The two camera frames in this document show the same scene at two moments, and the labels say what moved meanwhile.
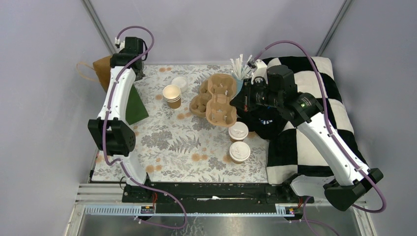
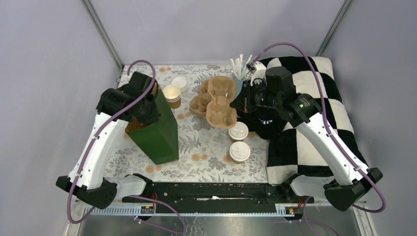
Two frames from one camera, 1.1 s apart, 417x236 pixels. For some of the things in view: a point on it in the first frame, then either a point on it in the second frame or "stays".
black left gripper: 139,75 → 155,115
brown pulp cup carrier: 220,111 stays
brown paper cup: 239,151 stays
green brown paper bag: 135,110 → 158,138
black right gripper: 243,100 stays
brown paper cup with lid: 238,132 stays
